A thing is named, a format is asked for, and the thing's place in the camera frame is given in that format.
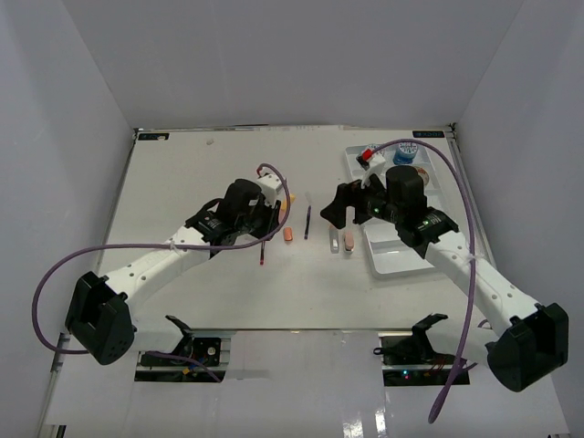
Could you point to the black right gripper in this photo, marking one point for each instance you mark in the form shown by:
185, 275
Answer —
349, 195

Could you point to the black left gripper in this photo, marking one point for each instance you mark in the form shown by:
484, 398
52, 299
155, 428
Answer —
271, 221

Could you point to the yellow white highlighter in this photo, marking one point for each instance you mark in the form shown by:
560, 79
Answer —
284, 207

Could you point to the brown packing tape roll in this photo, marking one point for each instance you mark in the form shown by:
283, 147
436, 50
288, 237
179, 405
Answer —
423, 174

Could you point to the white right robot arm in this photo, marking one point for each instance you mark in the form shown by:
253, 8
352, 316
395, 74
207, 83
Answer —
531, 339

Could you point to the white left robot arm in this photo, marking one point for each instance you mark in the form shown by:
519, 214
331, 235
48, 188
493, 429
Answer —
104, 312

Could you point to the orange eraser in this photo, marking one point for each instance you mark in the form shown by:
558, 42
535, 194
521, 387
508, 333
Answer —
288, 234

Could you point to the red pen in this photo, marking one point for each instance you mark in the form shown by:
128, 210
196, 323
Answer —
262, 257

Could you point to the purple pen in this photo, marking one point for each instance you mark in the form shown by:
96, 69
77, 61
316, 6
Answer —
308, 215

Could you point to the pink white eraser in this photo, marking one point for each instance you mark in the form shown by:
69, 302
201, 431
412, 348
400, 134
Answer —
348, 242

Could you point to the white compartment tray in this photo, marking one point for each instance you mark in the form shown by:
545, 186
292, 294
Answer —
388, 256

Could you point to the right black table label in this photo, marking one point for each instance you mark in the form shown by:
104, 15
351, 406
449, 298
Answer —
428, 134

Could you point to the black table label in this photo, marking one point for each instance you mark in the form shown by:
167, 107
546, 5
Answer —
153, 136
428, 134

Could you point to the left black table label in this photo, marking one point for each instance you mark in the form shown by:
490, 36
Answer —
153, 136

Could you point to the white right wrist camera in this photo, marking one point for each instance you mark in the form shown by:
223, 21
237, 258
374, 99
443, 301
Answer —
372, 162

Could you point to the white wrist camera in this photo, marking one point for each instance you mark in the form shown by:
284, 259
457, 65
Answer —
372, 162
271, 187

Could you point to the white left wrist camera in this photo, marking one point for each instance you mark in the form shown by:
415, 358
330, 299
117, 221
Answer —
271, 187

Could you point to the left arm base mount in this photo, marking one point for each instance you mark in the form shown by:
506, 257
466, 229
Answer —
195, 359

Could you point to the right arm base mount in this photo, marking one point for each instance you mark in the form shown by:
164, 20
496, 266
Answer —
408, 359

